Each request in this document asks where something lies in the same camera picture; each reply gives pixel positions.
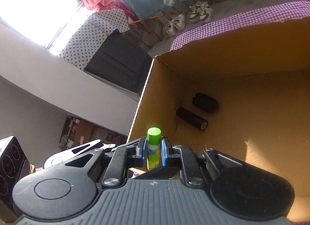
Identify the black gold lipstick tube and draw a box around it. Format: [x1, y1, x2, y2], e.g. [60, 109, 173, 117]
[176, 107, 208, 131]

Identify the black oval object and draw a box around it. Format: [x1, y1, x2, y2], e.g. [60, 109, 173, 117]
[192, 93, 219, 113]

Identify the cardboard box on floor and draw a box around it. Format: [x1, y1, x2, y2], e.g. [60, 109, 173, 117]
[59, 117, 127, 151]

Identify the black speaker box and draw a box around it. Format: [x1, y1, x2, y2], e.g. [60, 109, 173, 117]
[0, 136, 30, 222]

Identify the brown cardboard box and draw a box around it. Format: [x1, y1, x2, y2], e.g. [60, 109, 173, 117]
[129, 17, 309, 222]

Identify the polka dot covered cabinet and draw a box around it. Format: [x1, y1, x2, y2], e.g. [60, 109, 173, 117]
[58, 9, 152, 95]

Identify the white sneakers pair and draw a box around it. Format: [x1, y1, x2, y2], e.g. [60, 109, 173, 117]
[164, 14, 186, 37]
[189, 1, 213, 23]

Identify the pink hanging cloth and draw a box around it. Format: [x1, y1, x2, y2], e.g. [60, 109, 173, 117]
[83, 0, 138, 21]

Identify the purple checkered tablecloth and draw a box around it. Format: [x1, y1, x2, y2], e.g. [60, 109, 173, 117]
[170, 0, 310, 51]

